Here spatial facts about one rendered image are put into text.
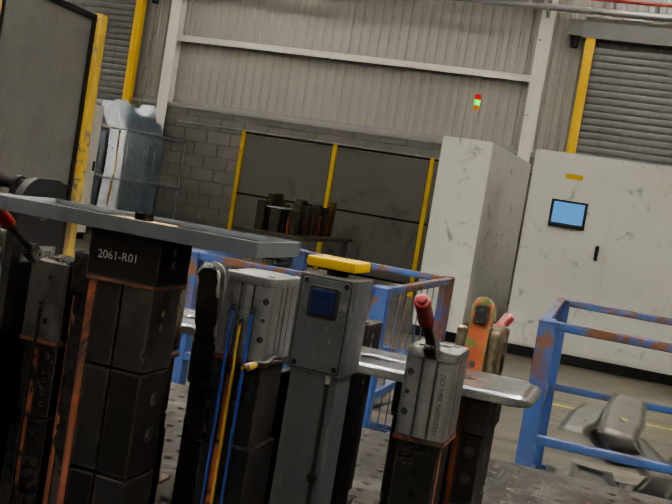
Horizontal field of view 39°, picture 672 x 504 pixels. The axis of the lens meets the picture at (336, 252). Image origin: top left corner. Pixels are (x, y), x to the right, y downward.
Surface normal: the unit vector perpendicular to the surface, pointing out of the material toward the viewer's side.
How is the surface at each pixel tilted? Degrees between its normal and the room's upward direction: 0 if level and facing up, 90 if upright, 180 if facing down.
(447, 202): 90
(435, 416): 90
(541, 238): 90
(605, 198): 90
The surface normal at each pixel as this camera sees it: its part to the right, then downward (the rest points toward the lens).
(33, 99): 0.94, 0.18
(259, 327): -0.32, 0.00
